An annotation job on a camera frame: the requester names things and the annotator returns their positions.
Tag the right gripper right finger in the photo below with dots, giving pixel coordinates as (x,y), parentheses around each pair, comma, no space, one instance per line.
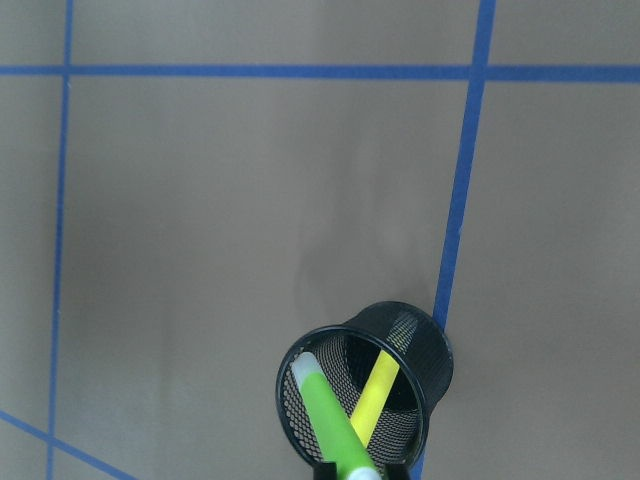
(396,472)

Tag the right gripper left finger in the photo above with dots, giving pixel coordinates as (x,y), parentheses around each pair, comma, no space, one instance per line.
(324,471)

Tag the green marker pen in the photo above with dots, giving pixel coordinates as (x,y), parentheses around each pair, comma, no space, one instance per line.
(336,438)

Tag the yellow marker pen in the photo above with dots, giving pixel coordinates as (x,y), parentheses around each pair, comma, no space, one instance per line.
(382,376)

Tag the black mesh pen cup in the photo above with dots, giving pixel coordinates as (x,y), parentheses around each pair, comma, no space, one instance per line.
(347,353)

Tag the brown paper table cover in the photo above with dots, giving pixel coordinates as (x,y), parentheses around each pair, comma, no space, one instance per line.
(187,187)

